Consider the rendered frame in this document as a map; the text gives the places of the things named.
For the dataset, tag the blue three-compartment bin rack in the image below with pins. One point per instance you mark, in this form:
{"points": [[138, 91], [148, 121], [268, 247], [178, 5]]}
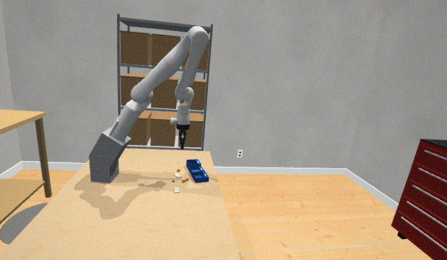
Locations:
{"points": [[198, 175]]}

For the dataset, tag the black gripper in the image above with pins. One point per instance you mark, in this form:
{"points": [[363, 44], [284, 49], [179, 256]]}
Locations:
{"points": [[182, 133]]}

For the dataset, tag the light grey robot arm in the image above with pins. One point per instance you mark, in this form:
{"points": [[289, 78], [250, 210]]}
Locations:
{"points": [[142, 93]]}

